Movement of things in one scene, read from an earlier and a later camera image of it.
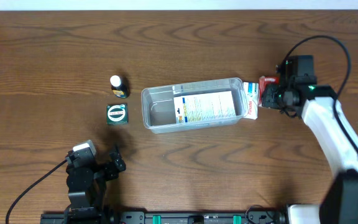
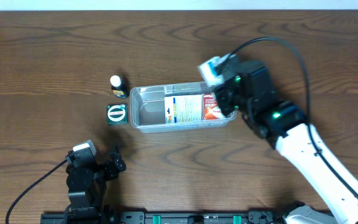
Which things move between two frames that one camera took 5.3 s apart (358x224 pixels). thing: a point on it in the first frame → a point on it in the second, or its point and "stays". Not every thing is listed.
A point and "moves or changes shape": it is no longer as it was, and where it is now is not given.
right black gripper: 270,96 → 224,99
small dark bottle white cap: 120,86 stays
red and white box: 263,81 moves or changes shape
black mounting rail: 141,217 stays
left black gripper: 110,168 stays
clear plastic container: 192,105 moves or changes shape
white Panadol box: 250,100 moves or changes shape
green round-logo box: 117,114 stays
